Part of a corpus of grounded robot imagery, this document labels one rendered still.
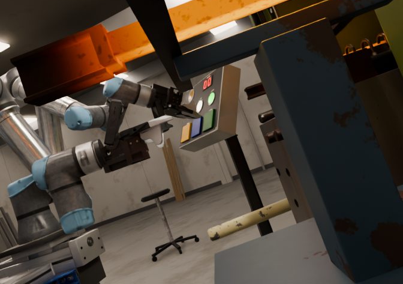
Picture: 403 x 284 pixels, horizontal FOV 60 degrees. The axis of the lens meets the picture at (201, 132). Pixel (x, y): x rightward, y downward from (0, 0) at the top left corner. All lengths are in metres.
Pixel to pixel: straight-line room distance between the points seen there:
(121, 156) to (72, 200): 0.15
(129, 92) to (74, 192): 0.45
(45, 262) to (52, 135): 0.47
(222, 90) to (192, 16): 1.00
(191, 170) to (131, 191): 2.10
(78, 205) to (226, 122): 0.64
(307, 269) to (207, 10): 0.26
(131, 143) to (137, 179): 10.21
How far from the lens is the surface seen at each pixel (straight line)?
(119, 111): 0.88
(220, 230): 1.25
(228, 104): 1.32
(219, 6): 0.33
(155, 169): 10.76
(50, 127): 1.50
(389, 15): 0.79
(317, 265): 0.38
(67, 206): 0.88
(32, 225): 1.41
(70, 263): 1.34
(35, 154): 1.02
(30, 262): 1.45
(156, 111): 1.24
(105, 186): 11.65
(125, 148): 0.85
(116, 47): 0.33
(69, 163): 0.87
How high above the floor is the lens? 0.88
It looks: 4 degrees up
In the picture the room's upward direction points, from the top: 20 degrees counter-clockwise
